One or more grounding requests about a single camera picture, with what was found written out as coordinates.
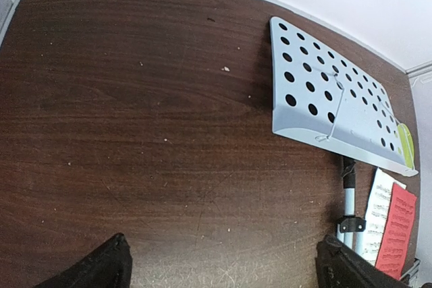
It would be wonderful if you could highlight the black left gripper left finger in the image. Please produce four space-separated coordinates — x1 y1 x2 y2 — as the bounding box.
37 233 132 287

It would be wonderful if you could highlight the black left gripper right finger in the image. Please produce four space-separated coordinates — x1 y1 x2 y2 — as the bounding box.
315 235 407 288

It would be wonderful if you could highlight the red sheet music page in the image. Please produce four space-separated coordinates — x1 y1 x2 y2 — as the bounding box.
375 183 417 280

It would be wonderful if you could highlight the white perforated music stand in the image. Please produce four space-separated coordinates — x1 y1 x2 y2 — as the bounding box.
265 17 420 250

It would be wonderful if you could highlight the white sheet music page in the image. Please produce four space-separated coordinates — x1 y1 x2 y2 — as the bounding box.
355 169 406 266

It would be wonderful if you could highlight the green plate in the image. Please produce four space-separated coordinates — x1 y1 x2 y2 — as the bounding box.
397 123 414 169

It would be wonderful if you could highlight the right aluminium frame post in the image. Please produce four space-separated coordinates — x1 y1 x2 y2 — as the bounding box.
406 61 432 88

